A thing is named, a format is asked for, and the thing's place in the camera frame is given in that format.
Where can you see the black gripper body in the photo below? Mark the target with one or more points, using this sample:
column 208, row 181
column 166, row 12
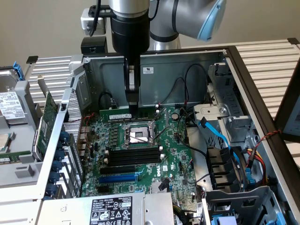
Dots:
column 130, row 35

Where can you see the green RAM stick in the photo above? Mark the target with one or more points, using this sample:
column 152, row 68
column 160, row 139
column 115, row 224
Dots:
column 112, row 116
column 14, row 157

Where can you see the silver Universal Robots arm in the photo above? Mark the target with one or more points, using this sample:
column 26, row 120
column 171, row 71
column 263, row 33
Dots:
column 187, row 18

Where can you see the white case sticker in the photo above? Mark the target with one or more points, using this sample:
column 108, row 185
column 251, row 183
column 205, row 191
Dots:
column 148, row 70

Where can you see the open PC case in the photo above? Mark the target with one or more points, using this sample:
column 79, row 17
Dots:
column 164, row 89

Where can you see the black box device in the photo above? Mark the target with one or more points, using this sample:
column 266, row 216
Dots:
column 93, row 44

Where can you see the CPU socket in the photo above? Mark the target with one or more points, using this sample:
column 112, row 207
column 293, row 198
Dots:
column 138, row 133

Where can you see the metal socket cover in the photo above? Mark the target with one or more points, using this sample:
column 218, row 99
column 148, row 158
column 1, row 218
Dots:
column 167, row 117

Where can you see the thin metal locking lever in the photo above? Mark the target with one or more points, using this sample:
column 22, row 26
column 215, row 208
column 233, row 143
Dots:
column 137, row 138

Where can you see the round coin cell battery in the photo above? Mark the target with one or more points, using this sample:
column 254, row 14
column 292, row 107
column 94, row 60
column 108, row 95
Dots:
column 174, row 115

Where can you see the silver rear port block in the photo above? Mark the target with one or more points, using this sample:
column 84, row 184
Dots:
column 84, row 140

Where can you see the green Dell motherboard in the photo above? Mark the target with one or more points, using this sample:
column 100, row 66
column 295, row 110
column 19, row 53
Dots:
column 173, row 152

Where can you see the white plastic connector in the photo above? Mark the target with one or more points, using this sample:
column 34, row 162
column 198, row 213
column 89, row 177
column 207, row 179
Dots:
column 210, row 90

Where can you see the long black expansion slot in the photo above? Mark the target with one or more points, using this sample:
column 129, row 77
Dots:
column 117, row 170

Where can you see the blue slot retention knob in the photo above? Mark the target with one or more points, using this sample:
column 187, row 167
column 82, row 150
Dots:
column 54, row 176
column 57, row 166
column 51, row 189
column 59, row 154
column 64, row 136

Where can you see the blue expansion slot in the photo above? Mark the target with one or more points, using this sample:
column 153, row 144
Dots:
column 117, row 179

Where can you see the green graphics card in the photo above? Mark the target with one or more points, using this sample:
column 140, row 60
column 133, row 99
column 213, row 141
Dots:
column 48, row 122

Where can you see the small silver heatsink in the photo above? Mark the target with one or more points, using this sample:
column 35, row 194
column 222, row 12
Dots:
column 157, row 187

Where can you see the silver disk bay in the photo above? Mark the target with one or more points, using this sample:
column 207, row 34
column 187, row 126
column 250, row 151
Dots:
column 232, row 112

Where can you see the short black expansion slot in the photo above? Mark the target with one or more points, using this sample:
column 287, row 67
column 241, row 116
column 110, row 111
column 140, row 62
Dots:
column 103, row 189

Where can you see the black table end cap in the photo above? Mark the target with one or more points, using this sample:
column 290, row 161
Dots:
column 32, row 59
column 293, row 41

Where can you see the grey parts rack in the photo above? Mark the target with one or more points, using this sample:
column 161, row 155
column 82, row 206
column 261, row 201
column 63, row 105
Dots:
column 23, row 93

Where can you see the silver hard disk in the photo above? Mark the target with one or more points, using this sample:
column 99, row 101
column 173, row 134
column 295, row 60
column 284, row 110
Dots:
column 9, row 82

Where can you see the silver power supply unit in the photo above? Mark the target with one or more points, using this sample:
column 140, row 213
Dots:
column 77, row 208

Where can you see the silver CPU chip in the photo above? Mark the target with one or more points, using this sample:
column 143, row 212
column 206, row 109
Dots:
column 5, row 141

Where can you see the blue drive connector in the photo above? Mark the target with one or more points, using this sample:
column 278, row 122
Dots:
column 250, row 180

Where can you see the grey drive cage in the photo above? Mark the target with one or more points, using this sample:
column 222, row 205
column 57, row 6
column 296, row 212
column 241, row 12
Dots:
column 234, row 201

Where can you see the black framed panel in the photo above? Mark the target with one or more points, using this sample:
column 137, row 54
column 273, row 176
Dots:
column 284, row 112

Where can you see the blue plastic block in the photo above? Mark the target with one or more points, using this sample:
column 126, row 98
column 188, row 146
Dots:
column 223, row 220

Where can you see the blue cage clip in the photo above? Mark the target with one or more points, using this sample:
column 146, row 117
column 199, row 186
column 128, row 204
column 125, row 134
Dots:
column 279, row 218

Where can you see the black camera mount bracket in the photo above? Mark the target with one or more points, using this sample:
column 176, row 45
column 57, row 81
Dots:
column 105, row 12

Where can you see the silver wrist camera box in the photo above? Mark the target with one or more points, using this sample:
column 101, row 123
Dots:
column 86, row 23

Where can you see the blue disk bracket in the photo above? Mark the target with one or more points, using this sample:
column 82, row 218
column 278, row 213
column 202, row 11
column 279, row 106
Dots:
column 20, row 70

